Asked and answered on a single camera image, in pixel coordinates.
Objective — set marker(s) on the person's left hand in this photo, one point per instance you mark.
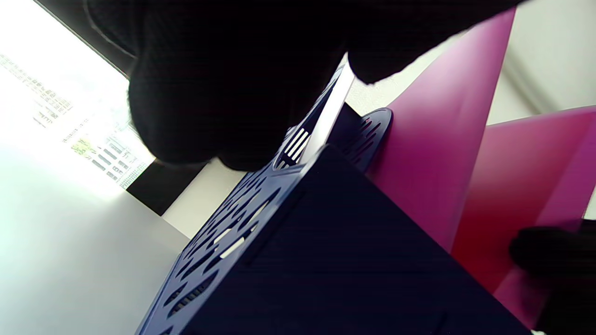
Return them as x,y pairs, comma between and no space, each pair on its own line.
233,70

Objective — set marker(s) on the blue perforated file holder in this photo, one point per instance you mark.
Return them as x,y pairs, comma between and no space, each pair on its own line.
349,256

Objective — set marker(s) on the person's right hand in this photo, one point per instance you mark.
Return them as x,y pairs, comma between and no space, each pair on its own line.
568,270

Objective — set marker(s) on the clear L-shaped folder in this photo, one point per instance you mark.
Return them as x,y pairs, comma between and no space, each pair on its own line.
330,116

